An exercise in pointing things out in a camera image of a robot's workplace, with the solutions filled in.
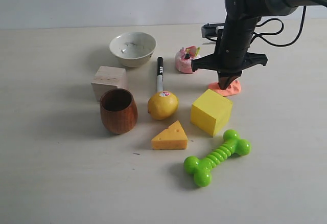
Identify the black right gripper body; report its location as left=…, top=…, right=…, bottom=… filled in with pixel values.
left=191, top=46, right=268, bottom=75

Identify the orange pink toy piece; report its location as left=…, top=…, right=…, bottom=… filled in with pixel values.
left=208, top=80, right=242, bottom=97

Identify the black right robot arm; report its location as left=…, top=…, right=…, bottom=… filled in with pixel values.
left=191, top=0, right=326, bottom=89

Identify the yellow cube block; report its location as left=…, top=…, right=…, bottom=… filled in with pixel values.
left=191, top=89, right=233, bottom=137

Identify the pink toy cake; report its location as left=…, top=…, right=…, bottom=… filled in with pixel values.
left=175, top=46, right=200, bottom=74

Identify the black marker pen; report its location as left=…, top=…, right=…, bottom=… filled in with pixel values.
left=156, top=57, right=164, bottom=92

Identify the yellow lemon with sticker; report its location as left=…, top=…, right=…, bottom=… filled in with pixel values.
left=148, top=91, right=179, bottom=120

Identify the yellow cheese wedge toy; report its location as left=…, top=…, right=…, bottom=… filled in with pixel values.
left=151, top=120, right=188, bottom=150

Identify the green bone dog toy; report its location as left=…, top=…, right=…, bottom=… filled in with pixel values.
left=183, top=129, right=251, bottom=187

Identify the white ceramic bowl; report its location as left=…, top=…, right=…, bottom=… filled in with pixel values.
left=109, top=32, right=157, bottom=68

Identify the brown wooden cup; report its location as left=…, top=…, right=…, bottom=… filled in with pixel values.
left=99, top=88, right=138, bottom=135

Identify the light wooden cube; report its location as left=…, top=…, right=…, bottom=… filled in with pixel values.
left=91, top=66, right=128, bottom=101

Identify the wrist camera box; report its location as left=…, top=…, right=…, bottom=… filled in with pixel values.
left=201, top=23, right=224, bottom=38

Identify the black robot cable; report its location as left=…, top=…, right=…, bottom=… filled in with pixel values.
left=251, top=5, right=307, bottom=47

